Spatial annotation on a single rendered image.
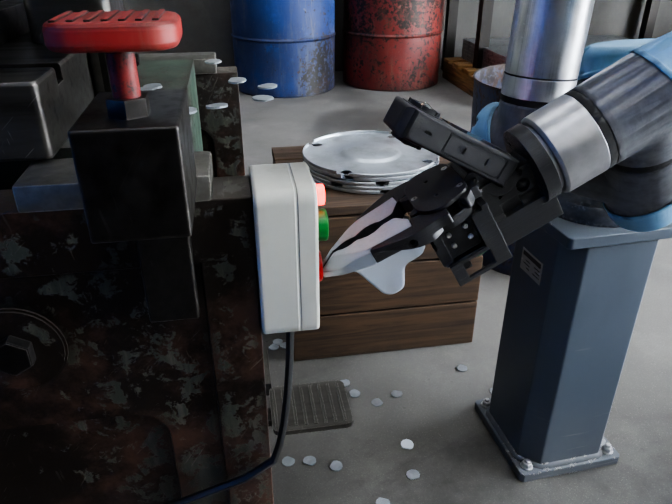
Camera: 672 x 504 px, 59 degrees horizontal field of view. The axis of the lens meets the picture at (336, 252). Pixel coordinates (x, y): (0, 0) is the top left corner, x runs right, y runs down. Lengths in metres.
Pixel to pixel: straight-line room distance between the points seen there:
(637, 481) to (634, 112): 0.76
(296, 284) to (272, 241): 0.04
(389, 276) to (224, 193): 0.16
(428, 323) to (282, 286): 0.83
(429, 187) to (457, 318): 0.82
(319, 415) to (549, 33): 0.60
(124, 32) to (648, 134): 0.40
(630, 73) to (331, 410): 0.62
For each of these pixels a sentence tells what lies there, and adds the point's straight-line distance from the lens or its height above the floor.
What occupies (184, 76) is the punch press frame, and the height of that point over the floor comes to 0.65.
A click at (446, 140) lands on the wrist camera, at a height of 0.66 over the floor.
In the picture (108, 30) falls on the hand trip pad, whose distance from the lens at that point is 0.35.
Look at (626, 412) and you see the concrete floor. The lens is 1.30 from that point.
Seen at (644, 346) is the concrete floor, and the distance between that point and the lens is 1.49.
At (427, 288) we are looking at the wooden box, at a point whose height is 0.15.
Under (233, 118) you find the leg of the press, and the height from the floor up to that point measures 0.55.
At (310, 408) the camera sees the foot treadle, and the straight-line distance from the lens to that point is 0.94.
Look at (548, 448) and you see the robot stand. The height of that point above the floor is 0.06.
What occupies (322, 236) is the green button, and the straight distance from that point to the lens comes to 0.50.
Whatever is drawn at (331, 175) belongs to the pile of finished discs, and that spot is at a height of 0.38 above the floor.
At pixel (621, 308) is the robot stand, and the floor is 0.32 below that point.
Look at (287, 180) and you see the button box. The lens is 0.48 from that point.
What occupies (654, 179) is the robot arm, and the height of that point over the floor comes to 0.61.
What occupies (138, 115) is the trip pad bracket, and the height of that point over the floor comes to 0.71.
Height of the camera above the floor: 0.80
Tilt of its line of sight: 28 degrees down
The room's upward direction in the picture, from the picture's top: straight up
